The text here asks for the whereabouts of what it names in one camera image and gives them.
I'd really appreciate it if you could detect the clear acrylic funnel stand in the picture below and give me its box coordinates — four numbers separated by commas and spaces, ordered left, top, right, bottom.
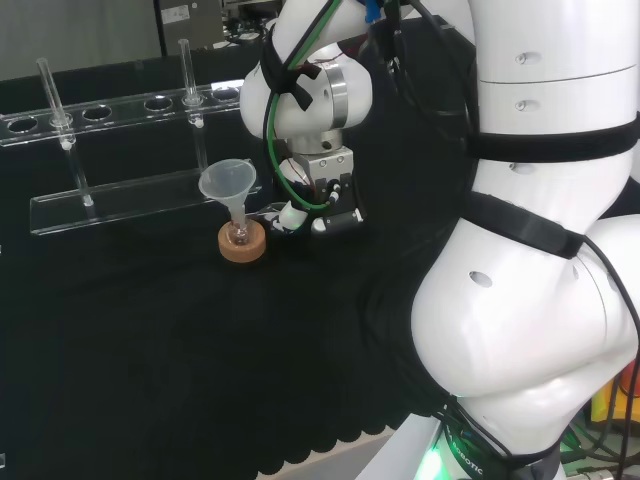
0, 38, 266, 237

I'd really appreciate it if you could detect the round-bottom glass flask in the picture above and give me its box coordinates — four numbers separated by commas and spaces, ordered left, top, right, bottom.
227, 207, 252, 247

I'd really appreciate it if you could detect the yellow stop button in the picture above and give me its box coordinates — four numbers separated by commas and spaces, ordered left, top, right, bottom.
589, 367, 640, 427

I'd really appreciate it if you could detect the green cable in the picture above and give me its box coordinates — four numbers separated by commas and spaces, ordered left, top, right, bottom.
263, 0, 347, 211

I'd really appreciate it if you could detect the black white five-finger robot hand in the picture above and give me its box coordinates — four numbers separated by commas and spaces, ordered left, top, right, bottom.
257, 148, 367, 236

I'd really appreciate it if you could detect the black cable bundle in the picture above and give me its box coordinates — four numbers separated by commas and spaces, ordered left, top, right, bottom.
367, 0, 484, 156

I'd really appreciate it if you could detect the cork ring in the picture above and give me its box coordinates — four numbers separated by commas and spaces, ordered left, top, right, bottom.
217, 219, 268, 263

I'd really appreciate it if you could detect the translucent plastic funnel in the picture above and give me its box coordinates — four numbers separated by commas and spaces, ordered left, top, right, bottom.
198, 158, 258, 227

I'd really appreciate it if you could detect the dark background panel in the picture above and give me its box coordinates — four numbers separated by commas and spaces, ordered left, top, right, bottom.
152, 0, 227, 54

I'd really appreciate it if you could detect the black bench cloth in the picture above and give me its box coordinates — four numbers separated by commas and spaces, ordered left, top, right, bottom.
0, 14, 484, 477

